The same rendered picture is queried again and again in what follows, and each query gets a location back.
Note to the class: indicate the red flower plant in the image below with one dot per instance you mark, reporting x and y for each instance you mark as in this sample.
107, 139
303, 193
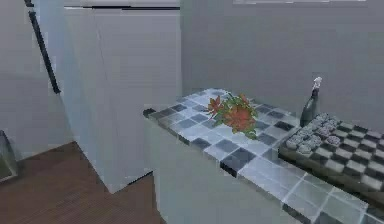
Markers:
237, 115

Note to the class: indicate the checkered tile counter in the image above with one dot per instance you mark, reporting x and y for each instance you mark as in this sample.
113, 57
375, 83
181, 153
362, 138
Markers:
206, 173

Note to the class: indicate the white fridge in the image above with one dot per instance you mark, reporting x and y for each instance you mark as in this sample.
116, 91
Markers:
126, 83

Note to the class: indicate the dark spray bottle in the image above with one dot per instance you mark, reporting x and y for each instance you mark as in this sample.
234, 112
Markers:
310, 108

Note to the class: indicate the black white chessboard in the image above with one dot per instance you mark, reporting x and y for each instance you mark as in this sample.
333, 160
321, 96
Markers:
343, 153

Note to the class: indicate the grey bin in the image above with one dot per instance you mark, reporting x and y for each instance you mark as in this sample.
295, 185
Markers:
6, 158

